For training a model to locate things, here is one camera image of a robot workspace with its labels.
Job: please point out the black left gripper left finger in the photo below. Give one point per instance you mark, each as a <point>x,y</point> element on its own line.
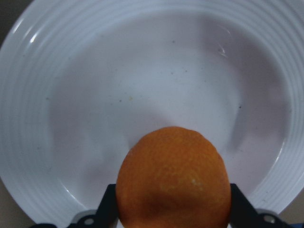
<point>105,216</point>

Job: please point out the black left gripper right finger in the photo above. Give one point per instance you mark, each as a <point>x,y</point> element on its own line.
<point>244,215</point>

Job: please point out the white ridged plate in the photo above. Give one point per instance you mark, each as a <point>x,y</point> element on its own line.
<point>81,81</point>

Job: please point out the orange fruit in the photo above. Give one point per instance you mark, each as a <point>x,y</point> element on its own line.
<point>173,178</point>

